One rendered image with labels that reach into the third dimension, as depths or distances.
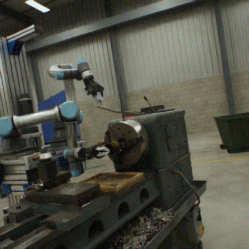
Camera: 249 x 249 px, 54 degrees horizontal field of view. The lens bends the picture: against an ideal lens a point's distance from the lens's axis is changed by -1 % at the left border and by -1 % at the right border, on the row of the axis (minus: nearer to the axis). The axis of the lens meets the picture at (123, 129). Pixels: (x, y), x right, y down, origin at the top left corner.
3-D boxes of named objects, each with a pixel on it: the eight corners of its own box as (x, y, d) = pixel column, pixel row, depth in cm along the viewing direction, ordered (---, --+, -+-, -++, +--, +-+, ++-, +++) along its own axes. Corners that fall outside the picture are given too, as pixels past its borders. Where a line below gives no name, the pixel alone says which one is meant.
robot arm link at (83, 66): (84, 61, 181) (86, 55, 173) (89, 74, 179) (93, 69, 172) (74, 64, 177) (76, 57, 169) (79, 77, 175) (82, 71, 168)
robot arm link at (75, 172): (81, 172, 175) (79, 157, 175) (82, 175, 164) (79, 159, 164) (70, 174, 174) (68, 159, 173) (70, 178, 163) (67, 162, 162)
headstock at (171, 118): (146, 153, 246) (140, 115, 244) (193, 151, 219) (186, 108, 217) (110, 169, 197) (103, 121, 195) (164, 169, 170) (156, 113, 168)
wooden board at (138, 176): (100, 177, 175) (100, 172, 175) (144, 178, 155) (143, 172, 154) (70, 192, 151) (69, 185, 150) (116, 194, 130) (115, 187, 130)
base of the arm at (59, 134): (49, 140, 211) (47, 129, 211) (61, 138, 225) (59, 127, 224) (63, 139, 204) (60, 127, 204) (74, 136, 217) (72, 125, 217)
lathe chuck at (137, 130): (112, 162, 187) (109, 120, 183) (149, 165, 169) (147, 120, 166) (105, 164, 180) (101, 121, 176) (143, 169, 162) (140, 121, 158)
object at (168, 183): (159, 235, 251) (146, 153, 246) (205, 243, 224) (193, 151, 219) (127, 270, 202) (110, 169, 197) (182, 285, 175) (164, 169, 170)
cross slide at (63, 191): (45, 188, 142) (44, 181, 142) (101, 192, 118) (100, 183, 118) (20, 199, 129) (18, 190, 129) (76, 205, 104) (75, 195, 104)
